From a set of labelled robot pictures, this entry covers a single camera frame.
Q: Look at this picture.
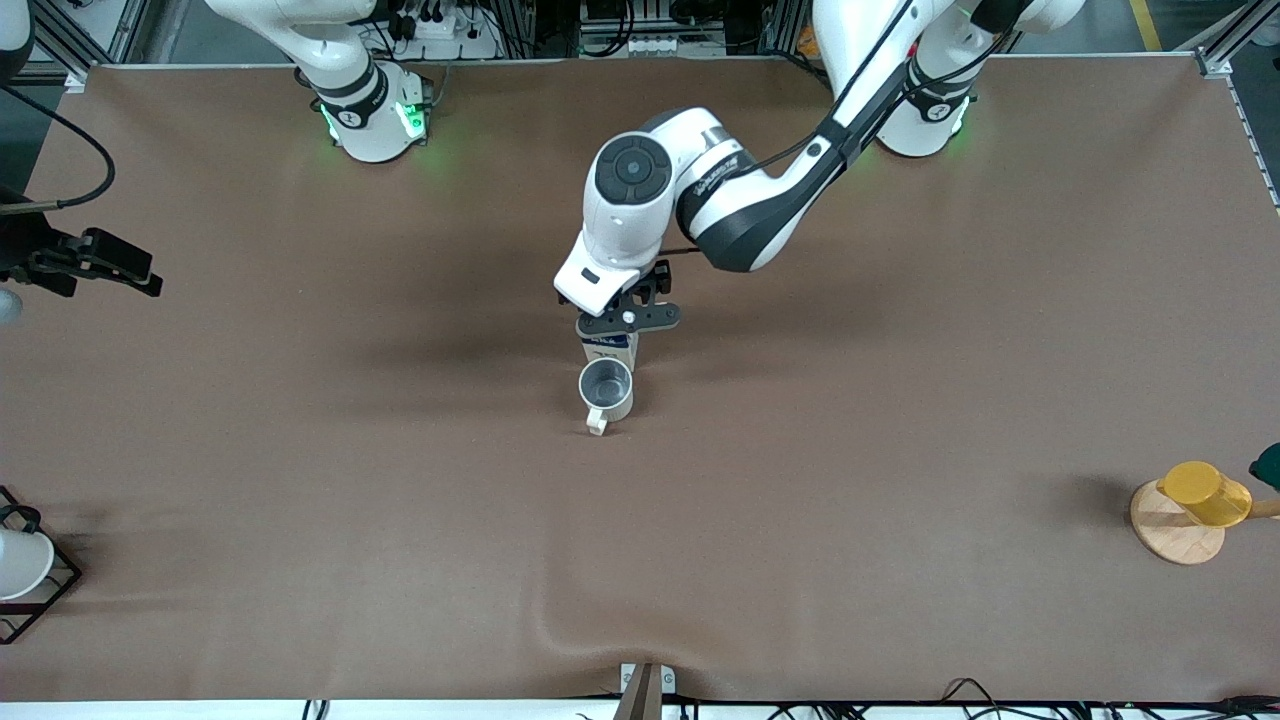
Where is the slim white power strip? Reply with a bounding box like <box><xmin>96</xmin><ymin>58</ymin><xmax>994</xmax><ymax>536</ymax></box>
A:
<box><xmin>620</xmin><ymin>35</ymin><xmax>726</xmax><ymax>58</ymax></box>

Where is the metal table clamp bracket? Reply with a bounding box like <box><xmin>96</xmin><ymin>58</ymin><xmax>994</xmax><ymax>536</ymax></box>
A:
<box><xmin>612</xmin><ymin>662</ymin><xmax>677</xmax><ymax>720</ymax></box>

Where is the white bowl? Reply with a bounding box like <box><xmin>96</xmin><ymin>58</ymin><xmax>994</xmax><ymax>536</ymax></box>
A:
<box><xmin>0</xmin><ymin>527</ymin><xmax>56</xmax><ymax>601</ymax></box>

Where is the black base power cable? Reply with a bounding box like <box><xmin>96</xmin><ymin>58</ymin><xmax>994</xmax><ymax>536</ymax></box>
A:
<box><xmin>775</xmin><ymin>48</ymin><xmax>836</xmax><ymax>96</ymax></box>

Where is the beige mug with handle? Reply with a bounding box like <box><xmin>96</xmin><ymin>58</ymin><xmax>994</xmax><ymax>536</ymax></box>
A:
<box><xmin>578</xmin><ymin>357</ymin><xmax>635</xmax><ymax>437</ymax></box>

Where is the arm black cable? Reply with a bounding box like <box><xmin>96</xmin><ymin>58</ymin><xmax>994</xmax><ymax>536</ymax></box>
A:
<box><xmin>665</xmin><ymin>0</ymin><xmax>1001</xmax><ymax>256</ymax></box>
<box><xmin>0</xmin><ymin>85</ymin><xmax>117</xmax><ymax>213</ymax></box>

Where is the blue white milk carton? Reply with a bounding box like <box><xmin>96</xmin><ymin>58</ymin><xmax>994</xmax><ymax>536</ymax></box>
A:
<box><xmin>581</xmin><ymin>330</ymin><xmax>640</xmax><ymax>374</ymax></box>

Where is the aluminium frame rail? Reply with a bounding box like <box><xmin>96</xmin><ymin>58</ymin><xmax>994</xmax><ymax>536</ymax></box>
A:
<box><xmin>1195</xmin><ymin>0</ymin><xmax>1280</xmax><ymax>79</ymax></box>
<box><xmin>20</xmin><ymin>0</ymin><xmax>151</xmax><ymax>89</ymax></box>

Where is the brown table cloth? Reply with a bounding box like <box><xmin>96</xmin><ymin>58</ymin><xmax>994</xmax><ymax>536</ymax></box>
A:
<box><xmin>0</xmin><ymin>55</ymin><xmax>1280</xmax><ymax>701</ymax></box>

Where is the black wire rack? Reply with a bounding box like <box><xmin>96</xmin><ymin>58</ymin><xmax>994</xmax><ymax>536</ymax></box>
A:
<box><xmin>0</xmin><ymin>485</ymin><xmax>83</xmax><ymax>646</ymax></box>

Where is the large white power strip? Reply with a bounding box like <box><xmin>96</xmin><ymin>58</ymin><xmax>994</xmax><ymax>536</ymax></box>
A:
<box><xmin>385</xmin><ymin>0</ymin><xmax>501</xmax><ymax>61</ymax></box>

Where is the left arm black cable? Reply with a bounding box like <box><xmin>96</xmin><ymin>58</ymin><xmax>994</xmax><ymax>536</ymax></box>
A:
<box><xmin>665</xmin><ymin>0</ymin><xmax>1001</xmax><ymax>256</ymax></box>

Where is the yellow cup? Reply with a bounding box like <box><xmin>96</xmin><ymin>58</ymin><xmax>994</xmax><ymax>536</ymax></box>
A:
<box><xmin>1157</xmin><ymin>460</ymin><xmax>1253</xmax><ymax>528</ymax></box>

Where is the wooden mug stand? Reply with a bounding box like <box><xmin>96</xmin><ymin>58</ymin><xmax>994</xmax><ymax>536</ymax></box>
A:
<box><xmin>1130</xmin><ymin>478</ymin><xmax>1280</xmax><ymax>566</ymax></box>

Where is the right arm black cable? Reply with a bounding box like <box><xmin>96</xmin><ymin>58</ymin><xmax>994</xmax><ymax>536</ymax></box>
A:
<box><xmin>0</xmin><ymin>85</ymin><xmax>117</xmax><ymax>213</ymax></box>

